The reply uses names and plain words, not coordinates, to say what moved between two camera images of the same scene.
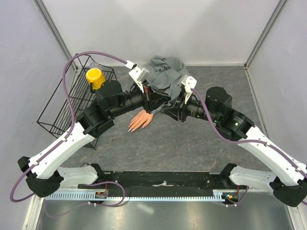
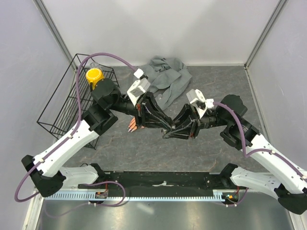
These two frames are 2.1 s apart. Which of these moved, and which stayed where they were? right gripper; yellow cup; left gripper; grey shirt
Moved: right gripper; left gripper
Stayed: yellow cup; grey shirt
